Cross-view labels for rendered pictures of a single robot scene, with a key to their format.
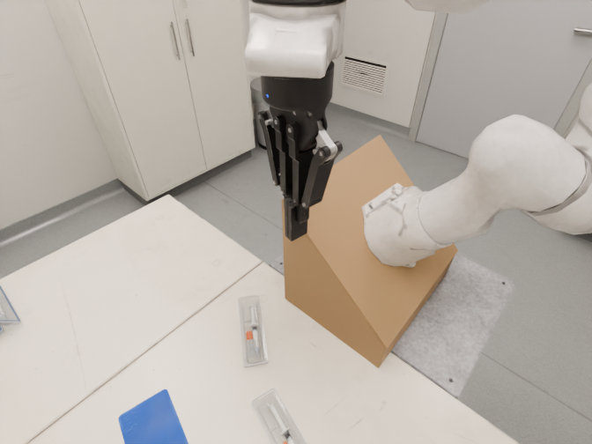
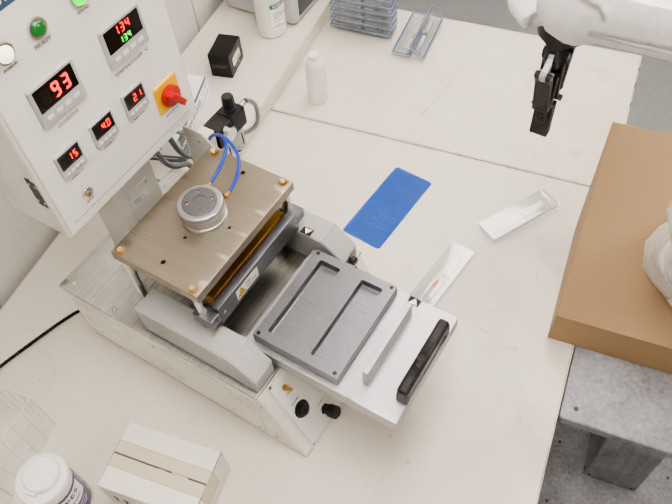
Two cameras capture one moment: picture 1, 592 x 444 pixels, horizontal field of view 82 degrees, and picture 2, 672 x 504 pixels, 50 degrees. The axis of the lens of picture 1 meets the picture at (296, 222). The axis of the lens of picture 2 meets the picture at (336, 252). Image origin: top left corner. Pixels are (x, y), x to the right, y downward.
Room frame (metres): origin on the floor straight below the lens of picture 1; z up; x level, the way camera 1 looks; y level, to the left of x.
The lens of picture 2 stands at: (-0.21, -0.72, 2.03)
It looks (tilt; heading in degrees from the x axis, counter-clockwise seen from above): 54 degrees down; 75
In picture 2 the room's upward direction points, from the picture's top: 6 degrees counter-clockwise
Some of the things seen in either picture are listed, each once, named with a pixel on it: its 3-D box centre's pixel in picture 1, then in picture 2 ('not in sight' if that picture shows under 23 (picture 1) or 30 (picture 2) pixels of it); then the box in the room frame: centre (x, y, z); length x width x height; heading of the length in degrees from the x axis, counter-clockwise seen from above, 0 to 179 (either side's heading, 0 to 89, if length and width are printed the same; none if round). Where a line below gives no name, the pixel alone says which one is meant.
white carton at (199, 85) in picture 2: not in sight; (174, 116); (-0.21, 0.65, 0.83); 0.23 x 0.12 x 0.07; 60
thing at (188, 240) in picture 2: not in sight; (200, 210); (-0.22, 0.12, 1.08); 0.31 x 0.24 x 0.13; 38
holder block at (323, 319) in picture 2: not in sight; (326, 313); (-0.07, -0.10, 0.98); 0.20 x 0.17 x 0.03; 38
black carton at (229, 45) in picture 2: not in sight; (225, 55); (-0.03, 0.83, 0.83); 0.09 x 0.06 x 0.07; 56
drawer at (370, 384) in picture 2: not in sight; (350, 329); (-0.04, -0.14, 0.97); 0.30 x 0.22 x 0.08; 128
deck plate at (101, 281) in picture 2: not in sight; (210, 269); (-0.23, 0.11, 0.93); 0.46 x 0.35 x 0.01; 128
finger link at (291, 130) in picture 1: (303, 165); (549, 78); (0.35, -0.01, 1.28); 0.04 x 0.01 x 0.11; 128
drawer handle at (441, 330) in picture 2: not in sight; (423, 360); (0.05, -0.25, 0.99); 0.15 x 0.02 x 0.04; 38
